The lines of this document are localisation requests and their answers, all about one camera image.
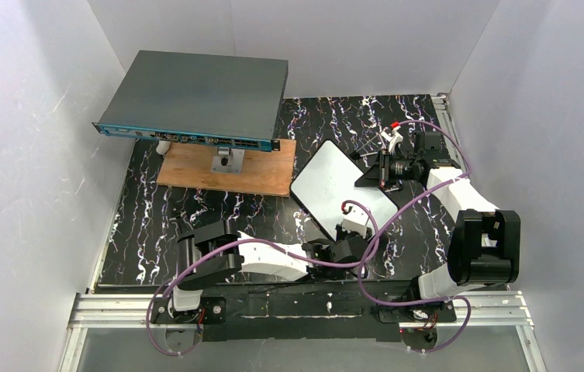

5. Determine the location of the small whiteboard black frame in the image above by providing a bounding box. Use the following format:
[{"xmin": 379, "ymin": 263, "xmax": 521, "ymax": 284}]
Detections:
[{"xmin": 290, "ymin": 139, "xmax": 399, "ymax": 239}]

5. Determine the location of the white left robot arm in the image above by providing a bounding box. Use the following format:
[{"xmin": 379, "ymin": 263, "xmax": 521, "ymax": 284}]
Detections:
[{"xmin": 162, "ymin": 219, "xmax": 369, "ymax": 312}]

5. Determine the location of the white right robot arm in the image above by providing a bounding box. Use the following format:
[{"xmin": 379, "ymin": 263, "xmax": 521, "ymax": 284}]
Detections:
[{"xmin": 354, "ymin": 131, "xmax": 521, "ymax": 301}]

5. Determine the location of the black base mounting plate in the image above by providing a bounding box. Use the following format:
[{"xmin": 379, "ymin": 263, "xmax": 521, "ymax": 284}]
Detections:
[{"xmin": 150, "ymin": 281, "xmax": 457, "ymax": 342}]

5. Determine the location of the plywood board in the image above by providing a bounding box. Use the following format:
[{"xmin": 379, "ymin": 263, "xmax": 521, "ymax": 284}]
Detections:
[{"xmin": 157, "ymin": 139, "xmax": 296, "ymax": 197}]

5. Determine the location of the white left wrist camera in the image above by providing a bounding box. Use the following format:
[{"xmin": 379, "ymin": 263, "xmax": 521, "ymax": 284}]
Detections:
[{"xmin": 339, "ymin": 202, "xmax": 370, "ymax": 237}]

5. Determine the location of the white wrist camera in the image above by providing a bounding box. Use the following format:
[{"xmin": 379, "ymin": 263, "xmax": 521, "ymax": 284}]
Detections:
[
  {"xmin": 380, "ymin": 122, "xmax": 403, "ymax": 154},
  {"xmin": 339, "ymin": 202, "xmax": 370, "ymax": 237}
]

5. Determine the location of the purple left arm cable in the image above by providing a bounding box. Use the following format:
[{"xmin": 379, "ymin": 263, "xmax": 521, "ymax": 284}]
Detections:
[{"xmin": 145, "ymin": 200, "xmax": 380, "ymax": 358}]

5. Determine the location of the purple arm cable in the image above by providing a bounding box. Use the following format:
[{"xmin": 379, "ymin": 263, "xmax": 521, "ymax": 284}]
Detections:
[
  {"xmin": 145, "ymin": 200, "xmax": 380, "ymax": 358},
  {"xmin": 357, "ymin": 119, "xmax": 473, "ymax": 355}
]

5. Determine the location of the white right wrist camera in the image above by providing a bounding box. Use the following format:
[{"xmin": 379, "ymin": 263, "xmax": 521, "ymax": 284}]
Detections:
[{"xmin": 380, "ymin": 122, "xmax": 403, "ymax": 154}]

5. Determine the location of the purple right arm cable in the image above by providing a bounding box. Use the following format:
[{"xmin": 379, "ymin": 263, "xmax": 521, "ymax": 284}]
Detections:
[{"xmin": 357, "ymin": 119, "xmax": 473, "ymax": 355}]

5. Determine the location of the aluminium right side rail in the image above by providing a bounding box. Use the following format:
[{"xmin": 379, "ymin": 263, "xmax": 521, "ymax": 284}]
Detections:
[{"xmin": 430, "ymin": 93, "xmax": 469, "ymax": 171}]

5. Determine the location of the grey metal bracket stand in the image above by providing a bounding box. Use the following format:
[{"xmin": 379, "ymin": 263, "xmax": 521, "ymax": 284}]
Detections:
[{"xmin": 211, "ymin": 147, "xmax": 245, "ymax": 174}]

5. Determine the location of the grey network switch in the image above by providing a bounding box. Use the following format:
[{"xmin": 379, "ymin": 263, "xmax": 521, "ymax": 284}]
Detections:
[{"xmin": 93, "ymin": 50, "xmax": 289, "ymax": 152}]

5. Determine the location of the aluminium front frame rail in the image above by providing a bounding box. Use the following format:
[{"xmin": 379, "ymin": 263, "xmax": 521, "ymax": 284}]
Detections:
[{"xmin": 58, "ymin": 291, "xmax": 547, "ymax": 371}]

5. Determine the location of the white cylinder switch foot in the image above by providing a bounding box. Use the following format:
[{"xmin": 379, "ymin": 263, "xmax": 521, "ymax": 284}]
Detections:
[{"xmin": 155, "ymin": 140, "xmax": 171, "ymax": 156}]

